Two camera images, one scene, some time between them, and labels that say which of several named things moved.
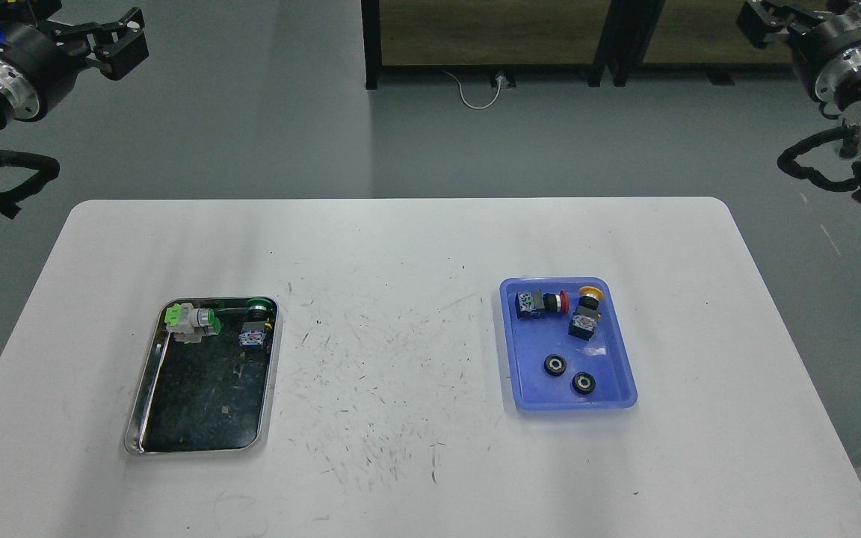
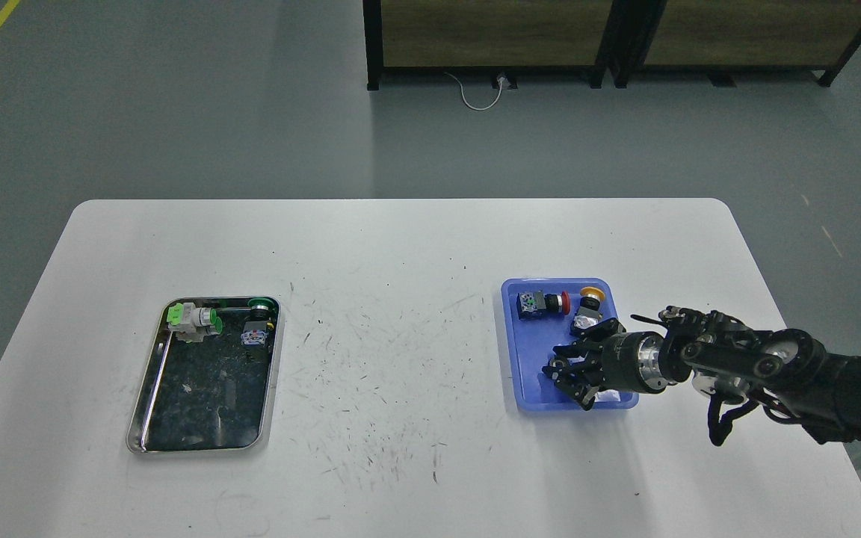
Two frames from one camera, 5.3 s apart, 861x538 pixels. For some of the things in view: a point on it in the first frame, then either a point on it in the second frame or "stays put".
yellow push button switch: (583, 323) stays put
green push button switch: (259, 321) stays put
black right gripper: (840, 44) to (630, 362)
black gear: (554, 365) stays put
